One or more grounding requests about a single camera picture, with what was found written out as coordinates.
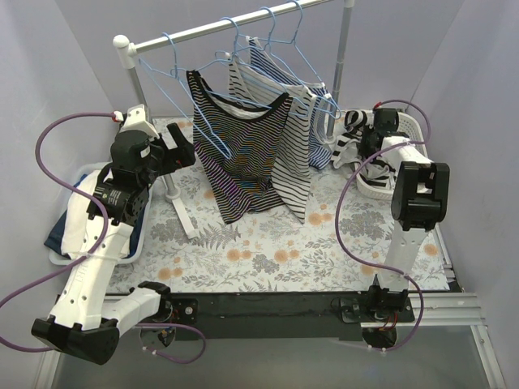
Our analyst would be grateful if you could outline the light blue wire hanger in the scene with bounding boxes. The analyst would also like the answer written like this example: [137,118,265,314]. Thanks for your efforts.
[137,32,234,160]

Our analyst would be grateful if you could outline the wide black white striped tank top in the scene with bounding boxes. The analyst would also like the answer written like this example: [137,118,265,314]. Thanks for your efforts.
[331,109,394,187]

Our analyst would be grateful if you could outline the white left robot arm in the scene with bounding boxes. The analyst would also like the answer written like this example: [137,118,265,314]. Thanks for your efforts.
[32,123,195,365]

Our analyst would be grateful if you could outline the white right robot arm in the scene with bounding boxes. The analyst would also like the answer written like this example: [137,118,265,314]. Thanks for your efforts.
[359,108,450,323]

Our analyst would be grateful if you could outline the blue white striped tank top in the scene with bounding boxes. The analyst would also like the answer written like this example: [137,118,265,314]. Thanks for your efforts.
[246,36,333,170]

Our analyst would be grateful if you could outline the white black thin striped tank top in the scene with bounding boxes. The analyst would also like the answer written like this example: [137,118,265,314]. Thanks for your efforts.
[229,77,316,223]

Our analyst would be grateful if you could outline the white perforated plastic basket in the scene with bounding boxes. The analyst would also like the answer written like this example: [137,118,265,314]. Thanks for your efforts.
[333,108,423,200]

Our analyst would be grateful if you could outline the silver white clothes rack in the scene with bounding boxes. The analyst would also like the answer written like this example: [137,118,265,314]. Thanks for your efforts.
[112,0,356,242]

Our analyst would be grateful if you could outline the white plastic basket left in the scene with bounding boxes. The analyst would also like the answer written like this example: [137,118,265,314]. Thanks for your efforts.
[44,162,152,266]

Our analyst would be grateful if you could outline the floral patterned table mat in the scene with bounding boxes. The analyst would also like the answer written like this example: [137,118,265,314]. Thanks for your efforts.
[108,111,451,293]

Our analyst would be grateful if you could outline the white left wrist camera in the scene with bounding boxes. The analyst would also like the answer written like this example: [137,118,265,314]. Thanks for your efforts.
[119,104,159,139]

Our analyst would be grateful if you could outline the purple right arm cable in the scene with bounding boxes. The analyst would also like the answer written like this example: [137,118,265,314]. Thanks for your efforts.
[335,99,431,353]

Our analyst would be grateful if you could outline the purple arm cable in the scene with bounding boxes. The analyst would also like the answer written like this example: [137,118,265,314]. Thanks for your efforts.
[335,99,431,353]
[0,112,207,364]

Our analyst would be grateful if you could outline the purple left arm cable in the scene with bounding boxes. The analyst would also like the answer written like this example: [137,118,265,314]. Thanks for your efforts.
[0,112,207,364]

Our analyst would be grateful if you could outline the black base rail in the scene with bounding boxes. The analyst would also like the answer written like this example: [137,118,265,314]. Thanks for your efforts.
[144,289,414,341]

